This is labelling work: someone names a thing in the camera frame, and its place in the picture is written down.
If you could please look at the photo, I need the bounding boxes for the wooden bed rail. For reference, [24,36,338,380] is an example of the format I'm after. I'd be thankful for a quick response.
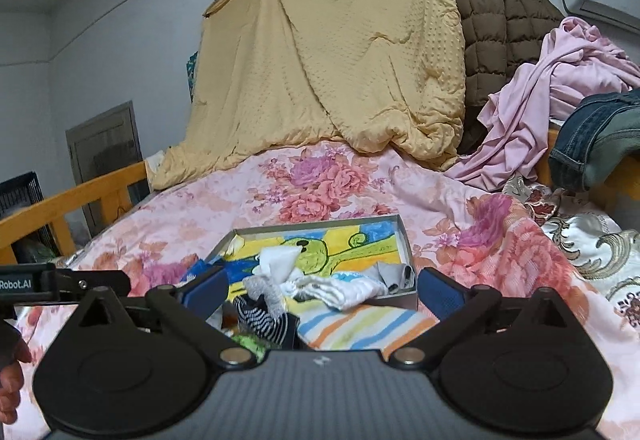
[0,161,146,265]

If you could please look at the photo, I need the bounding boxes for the grey wall cabinet door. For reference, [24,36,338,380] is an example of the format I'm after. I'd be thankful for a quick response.
[65,100,147,239]

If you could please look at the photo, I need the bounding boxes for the blue denim jeans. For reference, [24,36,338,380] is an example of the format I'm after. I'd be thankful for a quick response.
[548,90,639,193]

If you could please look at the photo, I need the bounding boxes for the pastel striped towel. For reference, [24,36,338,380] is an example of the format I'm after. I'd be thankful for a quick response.
[288,300,437,358]

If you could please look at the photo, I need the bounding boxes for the yellow dotted quilt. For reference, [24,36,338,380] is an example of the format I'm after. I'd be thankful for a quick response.
[151,0,465,189]

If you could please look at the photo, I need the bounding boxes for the person's left hand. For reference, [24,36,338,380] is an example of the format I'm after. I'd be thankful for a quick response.
[1,322,32,425]

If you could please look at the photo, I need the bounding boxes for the white gold patterned bedcover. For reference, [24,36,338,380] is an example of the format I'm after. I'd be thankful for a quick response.
[502,174,639,328]

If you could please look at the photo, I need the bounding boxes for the brown quilted jacket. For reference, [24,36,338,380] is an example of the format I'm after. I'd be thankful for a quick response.
[456,0,563,155]

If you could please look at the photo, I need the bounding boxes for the white fluffy cloth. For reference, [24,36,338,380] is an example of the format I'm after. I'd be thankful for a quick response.
[279,272,390,311]

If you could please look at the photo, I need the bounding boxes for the black white striped sock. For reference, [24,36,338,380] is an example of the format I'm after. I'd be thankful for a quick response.
[233,295,299,349]

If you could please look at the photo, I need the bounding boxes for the teal wall hanging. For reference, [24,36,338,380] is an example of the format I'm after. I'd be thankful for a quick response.
[186,52,198,102]

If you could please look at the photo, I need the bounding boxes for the white folded cloth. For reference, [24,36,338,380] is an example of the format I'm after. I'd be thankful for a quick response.
[252,245,304,284]

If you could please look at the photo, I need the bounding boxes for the black plastic crate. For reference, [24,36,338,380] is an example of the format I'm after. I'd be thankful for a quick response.
[0,170,64,265]

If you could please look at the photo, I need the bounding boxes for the pink floral bedsheet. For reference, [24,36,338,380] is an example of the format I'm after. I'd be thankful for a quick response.
[0,141,640,440]

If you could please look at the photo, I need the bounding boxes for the grey white sock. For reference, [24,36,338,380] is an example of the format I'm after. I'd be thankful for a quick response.
[376,262,416,295]

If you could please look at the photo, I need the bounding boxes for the pink garment pile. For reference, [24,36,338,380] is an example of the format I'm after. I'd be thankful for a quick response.
[446,16,639,192]

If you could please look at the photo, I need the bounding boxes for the grey box with cartoon towel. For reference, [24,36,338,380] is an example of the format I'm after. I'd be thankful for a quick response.
[206,215,413,297]

